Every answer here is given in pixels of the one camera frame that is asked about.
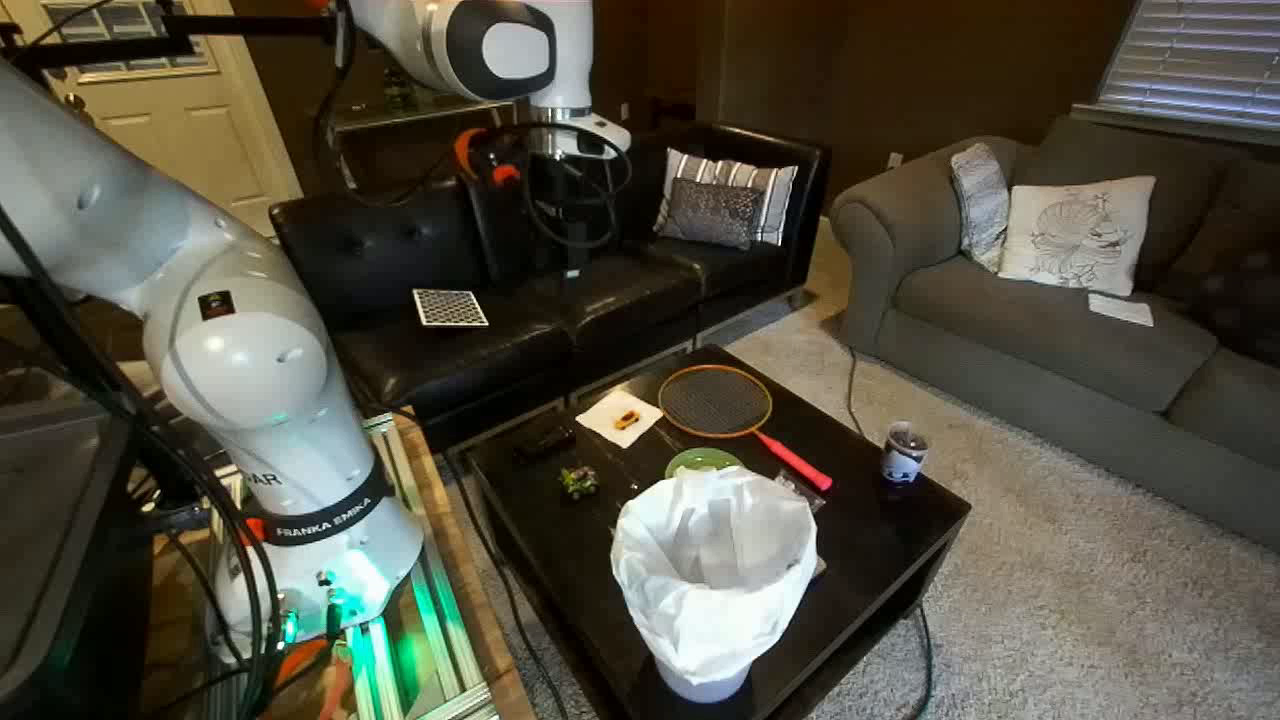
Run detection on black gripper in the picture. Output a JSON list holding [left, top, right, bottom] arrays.
[[531, 152, 623, 260]]

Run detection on green toy race car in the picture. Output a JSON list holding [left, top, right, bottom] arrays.
[[557, 461, 599, 505]]

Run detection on grey textured pillow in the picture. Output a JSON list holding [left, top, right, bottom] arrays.
[[656, 176, 770, 256]]

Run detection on small card on ottoman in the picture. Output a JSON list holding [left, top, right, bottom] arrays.
[[409, 284, 492, 331]]

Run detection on black leather sofa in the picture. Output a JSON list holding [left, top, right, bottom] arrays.
[[267, 120, 833, 450]]

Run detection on white patterned pillow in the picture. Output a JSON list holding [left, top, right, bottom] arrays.
[[653, 143, 805, 253]]

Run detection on white paper napkin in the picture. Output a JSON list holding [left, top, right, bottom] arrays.
[[572, 382, 670, 450]]

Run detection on green plastic plate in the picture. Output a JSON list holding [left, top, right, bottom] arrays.
[[662, 444, 744, 482]]

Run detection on clear plastic bag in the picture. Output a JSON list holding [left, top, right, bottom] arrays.
[[771, 470, 833, 516]]

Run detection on white bin with bag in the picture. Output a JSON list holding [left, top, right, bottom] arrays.
[[610, 462, 823, 709]]

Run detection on small grey patterned pillow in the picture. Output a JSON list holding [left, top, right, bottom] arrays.
[[947, 138, 1014, 277]]

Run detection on white panel door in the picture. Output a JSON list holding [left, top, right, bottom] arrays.
[[36, 0, 303, 237]]

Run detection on small dark drink cup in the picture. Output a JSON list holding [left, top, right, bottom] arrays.
[[877, 419, 934, 488]]

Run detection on robot mounting stand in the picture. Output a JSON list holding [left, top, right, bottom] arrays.
[[132, 413, 535, 720]]

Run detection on grey fabric sofa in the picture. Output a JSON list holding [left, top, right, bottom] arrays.
[[830, 113, 1280, 557]]

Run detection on white printed pillow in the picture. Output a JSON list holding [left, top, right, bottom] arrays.
[[995, 173, 1161, 301]]

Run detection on white paper sheet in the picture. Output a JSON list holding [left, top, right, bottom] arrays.
[[1086, 288, 1161, 331]]

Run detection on window blinds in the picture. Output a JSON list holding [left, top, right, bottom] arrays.
[[1094, 0, 1280, 136]]

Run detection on black equipment case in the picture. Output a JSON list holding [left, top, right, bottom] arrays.
[[0, 372, 152, 720]]

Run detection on dark dotted pillow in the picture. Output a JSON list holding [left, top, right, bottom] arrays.
[[1164, 157, 1280, 364]]

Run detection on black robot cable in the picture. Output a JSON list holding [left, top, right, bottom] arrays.
[[495, 120, 638, 253]]

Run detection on orange badminton racket red handle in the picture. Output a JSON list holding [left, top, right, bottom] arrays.
[[653, 360, 839, 497]]

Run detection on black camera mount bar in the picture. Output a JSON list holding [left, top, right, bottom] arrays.
[[0, 8, 351, 74]]

